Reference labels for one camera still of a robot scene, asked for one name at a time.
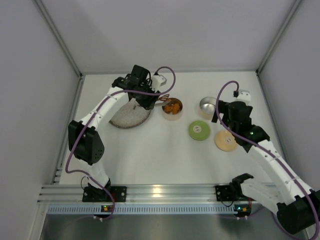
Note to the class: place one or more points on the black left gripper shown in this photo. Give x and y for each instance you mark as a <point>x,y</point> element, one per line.
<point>149,100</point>

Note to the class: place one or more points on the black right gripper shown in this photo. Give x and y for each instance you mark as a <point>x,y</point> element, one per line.
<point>222,110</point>

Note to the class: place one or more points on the steel tongs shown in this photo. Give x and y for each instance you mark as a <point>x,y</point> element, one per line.
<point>162,100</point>

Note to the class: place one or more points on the beige round lid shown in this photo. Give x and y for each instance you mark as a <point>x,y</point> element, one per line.
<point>225,141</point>

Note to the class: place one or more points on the orange food piece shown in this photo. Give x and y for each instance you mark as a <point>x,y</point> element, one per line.
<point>176,108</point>
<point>168,109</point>

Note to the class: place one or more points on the steel lunch container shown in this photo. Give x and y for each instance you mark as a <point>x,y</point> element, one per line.
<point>207,107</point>
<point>171,117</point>

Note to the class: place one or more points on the green round lid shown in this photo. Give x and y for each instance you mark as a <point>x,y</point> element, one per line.
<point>199,130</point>

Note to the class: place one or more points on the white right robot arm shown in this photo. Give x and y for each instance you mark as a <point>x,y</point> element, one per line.
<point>295,204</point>

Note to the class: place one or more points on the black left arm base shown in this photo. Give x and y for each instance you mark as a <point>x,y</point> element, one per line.
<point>93,194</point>

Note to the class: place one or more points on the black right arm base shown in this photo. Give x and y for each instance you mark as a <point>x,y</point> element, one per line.
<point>230,192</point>

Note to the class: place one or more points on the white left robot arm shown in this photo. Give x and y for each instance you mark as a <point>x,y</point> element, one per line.
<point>84,141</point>

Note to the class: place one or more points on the speckled ceramic plate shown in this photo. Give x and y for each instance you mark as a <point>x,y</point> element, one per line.
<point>130,115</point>

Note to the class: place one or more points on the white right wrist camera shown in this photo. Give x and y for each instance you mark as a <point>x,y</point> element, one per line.
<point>244,96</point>

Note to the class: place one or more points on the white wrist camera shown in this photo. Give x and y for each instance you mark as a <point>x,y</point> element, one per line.
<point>244,96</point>
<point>157,81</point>

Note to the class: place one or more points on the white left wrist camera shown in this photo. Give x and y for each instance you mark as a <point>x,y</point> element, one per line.
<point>157,81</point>

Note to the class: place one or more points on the aluminium frame rail left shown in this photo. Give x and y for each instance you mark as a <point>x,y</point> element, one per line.
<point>59,163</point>

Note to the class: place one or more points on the grey slotted cable duct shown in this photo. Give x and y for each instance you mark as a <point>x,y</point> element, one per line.
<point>140,209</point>

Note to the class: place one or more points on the aluminium frame post right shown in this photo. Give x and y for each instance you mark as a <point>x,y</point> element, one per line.
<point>288,18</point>

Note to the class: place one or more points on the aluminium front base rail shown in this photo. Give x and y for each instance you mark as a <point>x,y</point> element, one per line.
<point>136,194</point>

